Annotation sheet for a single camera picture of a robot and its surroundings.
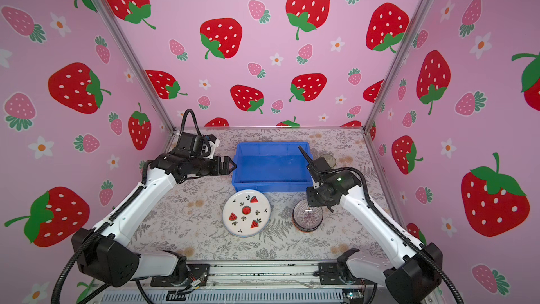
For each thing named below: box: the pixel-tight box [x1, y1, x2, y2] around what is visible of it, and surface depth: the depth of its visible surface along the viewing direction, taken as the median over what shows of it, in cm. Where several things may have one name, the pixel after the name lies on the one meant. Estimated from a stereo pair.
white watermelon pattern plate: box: [222, 189, 272, 238], surface depth 88 cm
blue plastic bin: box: [232, 141, 313, 193], surface depth 106 cm
